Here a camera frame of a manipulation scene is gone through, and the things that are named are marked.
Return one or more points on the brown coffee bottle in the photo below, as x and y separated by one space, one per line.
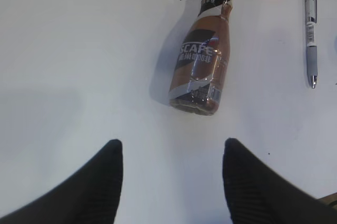
201 65

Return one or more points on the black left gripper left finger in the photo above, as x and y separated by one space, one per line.
90 195

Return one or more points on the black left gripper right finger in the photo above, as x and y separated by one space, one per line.
255 193

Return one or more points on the white grey-grip pen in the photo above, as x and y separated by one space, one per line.
310 40

